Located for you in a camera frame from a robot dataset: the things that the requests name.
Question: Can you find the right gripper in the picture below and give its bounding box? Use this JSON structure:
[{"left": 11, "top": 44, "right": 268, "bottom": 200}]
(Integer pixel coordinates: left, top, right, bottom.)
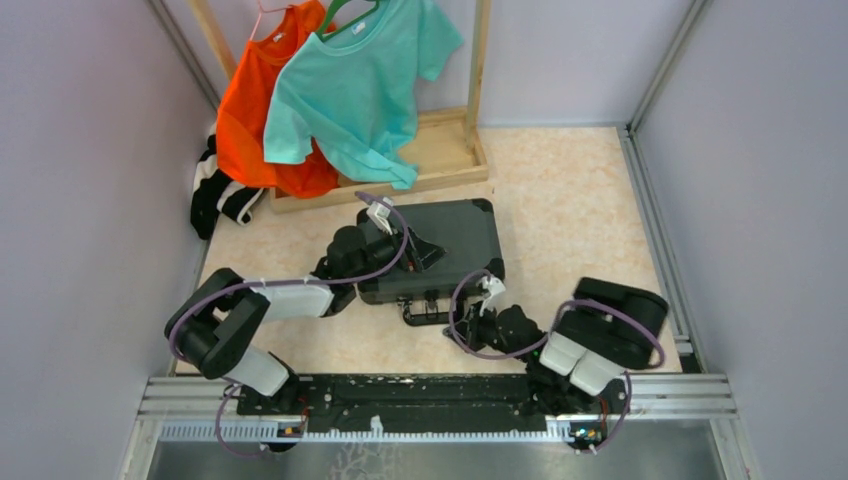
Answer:
[{"left": 443, "top": 299, "right": 529, "bottom": 362}]

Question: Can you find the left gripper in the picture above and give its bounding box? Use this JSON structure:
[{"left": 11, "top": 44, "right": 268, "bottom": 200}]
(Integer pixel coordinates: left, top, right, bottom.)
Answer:
[{"left": 350, "top": 223, "right": 450, "bottom": 287}]

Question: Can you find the black poker set case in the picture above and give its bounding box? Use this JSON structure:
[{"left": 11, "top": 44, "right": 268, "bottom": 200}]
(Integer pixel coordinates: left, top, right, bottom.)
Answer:
[{"left": 357, "top": 198, "right": 506, "bottom": 327}]

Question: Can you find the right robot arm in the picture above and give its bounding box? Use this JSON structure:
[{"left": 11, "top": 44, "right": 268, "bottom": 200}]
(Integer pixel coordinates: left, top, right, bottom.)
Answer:
[{"left": 445, "top": 275, "right": 669, "bottom": 412}]

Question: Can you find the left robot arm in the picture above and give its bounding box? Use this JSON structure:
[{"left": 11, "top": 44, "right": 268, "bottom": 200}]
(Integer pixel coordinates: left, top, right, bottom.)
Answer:
[{"left": 164, "top": 226, "right": 447, "bottom": 414}]

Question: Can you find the wooden clothes rack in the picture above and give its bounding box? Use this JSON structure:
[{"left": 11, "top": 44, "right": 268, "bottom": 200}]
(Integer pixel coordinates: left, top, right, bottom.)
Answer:
[{"left": 187, "top": 0, "right": 493, "bottom": 215}]

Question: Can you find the teal t-shirt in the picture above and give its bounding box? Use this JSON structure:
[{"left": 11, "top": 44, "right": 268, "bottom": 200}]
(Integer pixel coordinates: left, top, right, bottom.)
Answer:
[{"left": 263, "top": 1, "right": 464, "bottom": 190}]

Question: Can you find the black white striped garment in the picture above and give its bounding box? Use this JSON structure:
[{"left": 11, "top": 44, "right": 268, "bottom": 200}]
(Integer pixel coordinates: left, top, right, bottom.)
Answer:
[{"left": 189, "top": 123, "right": 265, "bottom": 240}]

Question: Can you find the orange t-shirt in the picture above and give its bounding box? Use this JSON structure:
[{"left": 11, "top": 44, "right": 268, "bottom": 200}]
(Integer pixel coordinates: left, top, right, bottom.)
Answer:
[{"left": 216, "top": 1, "right": 339, "bottom": 198}]

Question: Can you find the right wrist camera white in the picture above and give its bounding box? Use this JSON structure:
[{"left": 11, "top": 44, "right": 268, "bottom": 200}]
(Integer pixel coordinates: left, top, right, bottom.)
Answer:
[{"left": 477, "top": 274, "right": 506, "bottom": 316}]

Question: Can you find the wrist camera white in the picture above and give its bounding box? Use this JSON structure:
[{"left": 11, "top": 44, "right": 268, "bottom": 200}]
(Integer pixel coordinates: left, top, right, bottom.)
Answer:
[
  {"left": 477, "top": 274, "right": 506, "bottom": 316},
  {"left": 366, "top": 197, "right": 394, "bottom": 234}
]

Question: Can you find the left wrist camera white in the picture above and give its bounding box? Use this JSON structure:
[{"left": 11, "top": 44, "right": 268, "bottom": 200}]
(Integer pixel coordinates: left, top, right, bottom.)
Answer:
[{"left": 366, "top": 197, "right": 394, "bottom": 234}]

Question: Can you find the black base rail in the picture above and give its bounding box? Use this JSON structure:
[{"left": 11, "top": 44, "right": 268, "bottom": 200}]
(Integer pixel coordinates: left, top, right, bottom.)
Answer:
[{"left": 236, "top": 374, "right": 625, "bottom": 434}]

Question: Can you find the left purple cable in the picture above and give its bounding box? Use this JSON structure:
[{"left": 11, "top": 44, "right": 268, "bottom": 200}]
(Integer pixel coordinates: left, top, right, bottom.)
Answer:
[{"left": 167, "top": 192, "right": 411, "bottom": 460}]

